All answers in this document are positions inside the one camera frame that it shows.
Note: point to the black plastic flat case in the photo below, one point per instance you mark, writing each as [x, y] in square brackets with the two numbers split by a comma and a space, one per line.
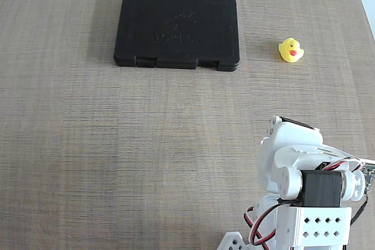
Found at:
[175, 27]

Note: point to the small green circuit board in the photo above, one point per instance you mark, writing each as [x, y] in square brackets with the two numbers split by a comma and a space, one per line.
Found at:
[368, 175]

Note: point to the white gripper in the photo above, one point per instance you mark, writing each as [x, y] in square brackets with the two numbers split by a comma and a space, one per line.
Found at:
[296, 123]

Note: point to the yellow rubber duck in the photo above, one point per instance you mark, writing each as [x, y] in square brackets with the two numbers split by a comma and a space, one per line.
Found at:
[288, 52]

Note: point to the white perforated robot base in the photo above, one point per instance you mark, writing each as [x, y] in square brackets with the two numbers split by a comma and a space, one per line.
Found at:
[319, 226]

